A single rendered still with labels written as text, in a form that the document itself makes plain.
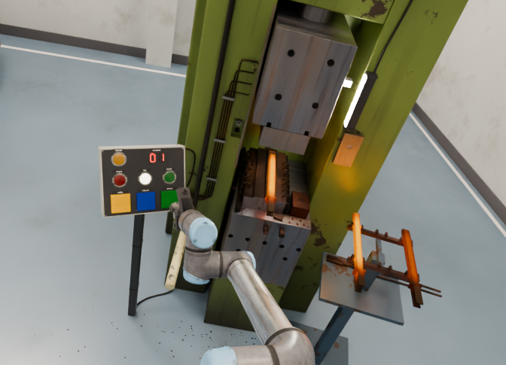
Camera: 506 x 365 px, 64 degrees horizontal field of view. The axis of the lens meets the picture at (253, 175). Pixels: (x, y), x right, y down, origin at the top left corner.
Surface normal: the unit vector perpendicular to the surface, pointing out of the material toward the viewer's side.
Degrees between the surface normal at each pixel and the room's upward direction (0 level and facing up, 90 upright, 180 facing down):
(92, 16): 90
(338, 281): 0
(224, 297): 90
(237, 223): 90
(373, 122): 90
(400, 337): 0
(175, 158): 60
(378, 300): 0
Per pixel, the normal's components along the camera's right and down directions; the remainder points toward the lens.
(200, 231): 0.43, 0.07
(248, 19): -0.06, 0.60
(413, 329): 0.22, -0.77
